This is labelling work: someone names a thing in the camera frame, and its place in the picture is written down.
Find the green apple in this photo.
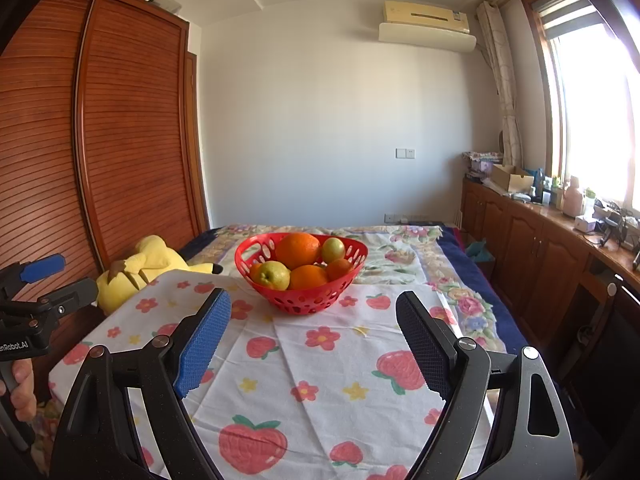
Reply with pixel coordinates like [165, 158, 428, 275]
[320, 237, 347, 264]

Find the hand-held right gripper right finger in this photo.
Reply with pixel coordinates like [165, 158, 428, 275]
[395, 290, 578, 480]

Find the large orange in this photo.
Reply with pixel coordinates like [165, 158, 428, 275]
[288, 264, 330, 291]
[276, 232, 322, 270]

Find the open cardboard box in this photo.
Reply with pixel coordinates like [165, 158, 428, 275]
[491, 164, 535, 192]

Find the teal cloth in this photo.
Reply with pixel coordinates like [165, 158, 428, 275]
[465, 239, 496, 263]

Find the small tangerine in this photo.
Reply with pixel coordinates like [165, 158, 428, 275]
[326, 258, 354, 282]

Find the pile of folded cloths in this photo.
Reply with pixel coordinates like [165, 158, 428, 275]
[462, 151, 503, 176]

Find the white strawberry print cloth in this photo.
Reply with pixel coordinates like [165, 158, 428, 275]
[47, 267, 506, 480]

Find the patterned beige curtain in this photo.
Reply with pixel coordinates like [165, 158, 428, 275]
[476, 0, 523, 168]

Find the long wooden cabinet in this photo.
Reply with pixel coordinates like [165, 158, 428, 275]
[461, 177, 640, 401]

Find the yellow-green pear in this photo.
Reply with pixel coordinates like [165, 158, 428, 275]
[251, 261, 292, 291]

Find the cream wall air conditioner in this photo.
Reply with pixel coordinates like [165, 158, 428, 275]
[383, 0, 471, 35]

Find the wooden louvered wardrobe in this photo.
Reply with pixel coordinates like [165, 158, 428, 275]
[0, 0, 211, 411]

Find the pale pink bottle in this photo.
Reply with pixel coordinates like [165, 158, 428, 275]
[562, 176, 583, 218]

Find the wooden framed window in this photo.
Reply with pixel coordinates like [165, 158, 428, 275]
[520, 0, 640, 221]

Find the person's left hand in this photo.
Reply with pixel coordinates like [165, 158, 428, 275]
[11, 360, 38, 421]

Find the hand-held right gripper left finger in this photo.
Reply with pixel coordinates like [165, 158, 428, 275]
[50, 287, 232, 480]

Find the red perforated plastic basket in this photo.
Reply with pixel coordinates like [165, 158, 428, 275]
[234, 232, 369, 316]

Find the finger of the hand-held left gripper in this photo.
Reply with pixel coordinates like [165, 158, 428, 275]
[0, 254, 67, 301]
[34, 277, 99, 328]

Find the yellow plush toy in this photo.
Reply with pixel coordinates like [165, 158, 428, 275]
[96, 235, 223, 311]

